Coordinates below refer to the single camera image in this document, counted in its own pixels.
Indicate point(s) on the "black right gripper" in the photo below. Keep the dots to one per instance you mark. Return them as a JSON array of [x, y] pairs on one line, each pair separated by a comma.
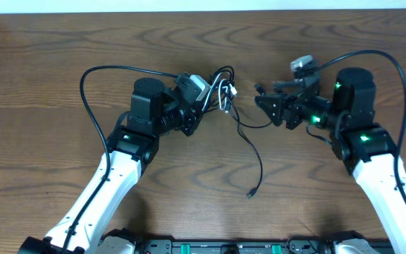
[[292, 102]]

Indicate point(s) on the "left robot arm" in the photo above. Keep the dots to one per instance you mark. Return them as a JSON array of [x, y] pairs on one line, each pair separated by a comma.
[[155, 110]]

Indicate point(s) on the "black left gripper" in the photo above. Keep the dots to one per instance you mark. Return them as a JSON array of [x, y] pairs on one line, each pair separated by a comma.
[[189, 120]]

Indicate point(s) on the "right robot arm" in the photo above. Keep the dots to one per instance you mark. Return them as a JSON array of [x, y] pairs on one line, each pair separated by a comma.
[[366, 148]]

